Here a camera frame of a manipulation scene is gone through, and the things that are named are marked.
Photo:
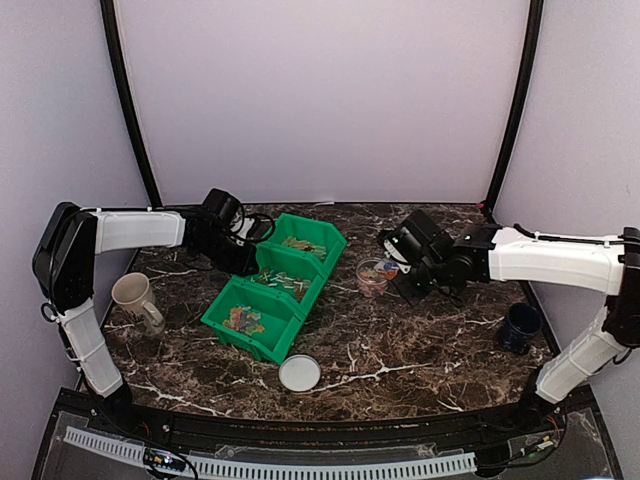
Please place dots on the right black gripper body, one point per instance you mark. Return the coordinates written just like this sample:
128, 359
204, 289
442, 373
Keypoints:
429, 277

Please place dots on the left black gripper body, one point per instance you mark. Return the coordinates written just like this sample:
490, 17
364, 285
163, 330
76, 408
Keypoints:
224, 258

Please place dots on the clear plastic jar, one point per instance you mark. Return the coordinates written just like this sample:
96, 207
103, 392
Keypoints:
384, 263

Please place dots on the scooped star gummies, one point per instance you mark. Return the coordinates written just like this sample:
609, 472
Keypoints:
373, 280

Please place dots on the green three-compartment bin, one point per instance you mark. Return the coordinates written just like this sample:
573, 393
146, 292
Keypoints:
283, 314

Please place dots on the white jar lid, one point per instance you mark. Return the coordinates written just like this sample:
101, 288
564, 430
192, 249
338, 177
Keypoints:
299, 373

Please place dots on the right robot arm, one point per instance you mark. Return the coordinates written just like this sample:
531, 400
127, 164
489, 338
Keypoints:
607, 266

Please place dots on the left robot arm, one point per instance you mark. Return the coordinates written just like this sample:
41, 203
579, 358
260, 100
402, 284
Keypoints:
219, 229

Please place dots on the wrapped colourful candies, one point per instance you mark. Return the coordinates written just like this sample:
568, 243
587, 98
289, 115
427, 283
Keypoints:
283, 281

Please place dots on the green yellow gummy candies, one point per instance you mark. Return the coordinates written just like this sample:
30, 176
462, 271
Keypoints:
318, 250

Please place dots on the star gummy candies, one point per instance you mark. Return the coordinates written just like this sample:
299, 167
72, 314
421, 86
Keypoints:
245, 320

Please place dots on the beige ceramic mug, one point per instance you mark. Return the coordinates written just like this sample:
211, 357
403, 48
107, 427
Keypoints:
134, 294

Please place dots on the dark blue mug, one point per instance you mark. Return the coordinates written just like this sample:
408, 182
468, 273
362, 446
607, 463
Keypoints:
520, 324

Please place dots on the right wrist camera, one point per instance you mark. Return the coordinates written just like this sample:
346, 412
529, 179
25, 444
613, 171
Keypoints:
416, 237

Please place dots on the black front rail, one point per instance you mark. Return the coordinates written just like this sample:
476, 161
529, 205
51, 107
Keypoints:
467, 430

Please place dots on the white slotted cable duct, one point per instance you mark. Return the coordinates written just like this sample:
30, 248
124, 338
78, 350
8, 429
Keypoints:
235, 462

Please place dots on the left black frame post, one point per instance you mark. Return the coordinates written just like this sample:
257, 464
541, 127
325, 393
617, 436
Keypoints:
125, 96

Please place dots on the black frame post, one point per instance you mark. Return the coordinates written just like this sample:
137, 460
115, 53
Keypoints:
524, 74
125, 96

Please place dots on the right black frame post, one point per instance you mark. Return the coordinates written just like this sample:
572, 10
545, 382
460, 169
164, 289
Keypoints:
524, 74

